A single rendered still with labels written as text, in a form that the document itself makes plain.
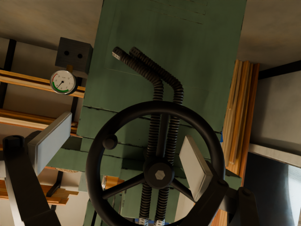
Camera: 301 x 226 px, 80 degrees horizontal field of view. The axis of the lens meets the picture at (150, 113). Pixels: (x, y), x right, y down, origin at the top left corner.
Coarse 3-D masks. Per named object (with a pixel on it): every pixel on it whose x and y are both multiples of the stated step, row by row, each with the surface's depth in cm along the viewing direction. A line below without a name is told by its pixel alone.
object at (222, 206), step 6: (210, 168) 17; (216, 174) 16; (228, 192) 14; (234, 192) 14; (228, 198) 14; (234, 198) 14; (222, 204) 14; (228, 204) 14; (234, 204) 14; (228, 210) 14; (234, 210) 14
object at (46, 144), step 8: (64, 112) 19; (56, 120) 17; (64, 120) 18; (48, 128) 15; (56, 128) 16; (64, 128) 18; (40, 136) 14; (48, 136) 15; (56, 136) 16; (64, 136) 19; (32, 144) 13; (40, 144) 13; (48, 144) 15; (56, 144) 17; (32, 152) 13; (40, 152) 14; (48, 152) 15; (32, 160) 13; (40, 160) 14; (48, 160) 16; (40, 168) 14
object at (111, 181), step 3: (108, 177) 62; (111, 177) 62; (114, 177) 62; (117, 177) 62; (108, 180) 62; (111, 180) 62; (114, 180) 62; (117, 180) 62; (108, 183) 62; (111, 183) 62; (114, 183) 62; (108, 186) 62; (111, 186) 62
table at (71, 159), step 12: (72, 144) 58; (60, 156) 52; (72, 156) 52; (84, 156) 53; (108, 156) 53; (60, 168) 52; (72, 168) 52; (84, 168) 53; (108, 168) 53; (120, 168) 51; (132, 168) 46; (180, 168) 55; (180, 180) 46; (228, 180) 58; (240, 180) 58
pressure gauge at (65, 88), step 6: (72, 66) 48; (54, 72) 45; (60, 72) 46; (66, 72) 46; (54, 78) 46; (60, 78) 46; (66, 78) 46; (72, 78) 46; (54, 84) 46; (60, 84) 46; (66, 84) 46; (72, 84) 46; (54, 90) 45; (60, 90) 46; (66, 90) 46; (72, 90) 46
